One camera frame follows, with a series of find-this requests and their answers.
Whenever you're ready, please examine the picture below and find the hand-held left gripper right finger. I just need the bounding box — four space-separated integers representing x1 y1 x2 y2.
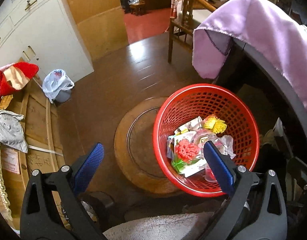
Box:
203 141 288 240

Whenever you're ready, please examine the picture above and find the round wooden pedestal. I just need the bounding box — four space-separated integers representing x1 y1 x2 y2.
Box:
114 97 184 195

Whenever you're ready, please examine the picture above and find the purple printed tablecloth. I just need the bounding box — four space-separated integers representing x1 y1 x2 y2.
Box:
192 0 307 110

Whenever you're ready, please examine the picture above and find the grey crumpled cloth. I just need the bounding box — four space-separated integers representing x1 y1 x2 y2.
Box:
0 110 28 153

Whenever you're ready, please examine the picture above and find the red green printed packet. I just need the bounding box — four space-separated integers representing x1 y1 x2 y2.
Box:
171 137 206 178

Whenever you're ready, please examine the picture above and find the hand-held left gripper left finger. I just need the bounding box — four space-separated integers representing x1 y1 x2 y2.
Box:
20 142 111 240

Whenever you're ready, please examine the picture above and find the white cabinet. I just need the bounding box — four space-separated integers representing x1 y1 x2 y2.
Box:
0 0 94 85

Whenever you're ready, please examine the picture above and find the black round object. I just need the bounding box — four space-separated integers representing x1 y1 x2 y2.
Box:
80 191 115 228

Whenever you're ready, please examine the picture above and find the yellow foam fruit net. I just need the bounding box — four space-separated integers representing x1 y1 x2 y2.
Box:
203 114 226 133

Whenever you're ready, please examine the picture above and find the small wooden chair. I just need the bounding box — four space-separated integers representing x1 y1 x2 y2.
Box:
130 0 146 15

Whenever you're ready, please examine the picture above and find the red fleece cloth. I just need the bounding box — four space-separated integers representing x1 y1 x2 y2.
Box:
0 62 40 103

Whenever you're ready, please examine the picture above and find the small grey bin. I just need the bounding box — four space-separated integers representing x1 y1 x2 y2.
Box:
55 89 71 103

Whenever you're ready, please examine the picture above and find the grey fuzzy cushion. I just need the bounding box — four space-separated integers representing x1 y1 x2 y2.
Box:
104 212 215 240

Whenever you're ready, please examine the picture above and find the wooden crate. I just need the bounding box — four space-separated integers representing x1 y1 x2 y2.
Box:
0 80 66 230

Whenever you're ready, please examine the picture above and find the clear plastic cup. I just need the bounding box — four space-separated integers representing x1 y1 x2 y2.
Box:
205 165 217 182

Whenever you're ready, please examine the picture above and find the white wrapper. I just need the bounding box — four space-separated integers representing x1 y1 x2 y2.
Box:
178 116 202 132

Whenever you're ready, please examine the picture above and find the curved wooden armchair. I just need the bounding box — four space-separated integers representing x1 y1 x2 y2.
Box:
168 0 237 64

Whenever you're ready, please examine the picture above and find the red plastic mesh basket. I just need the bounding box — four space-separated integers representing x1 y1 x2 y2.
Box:
153 84 260 197

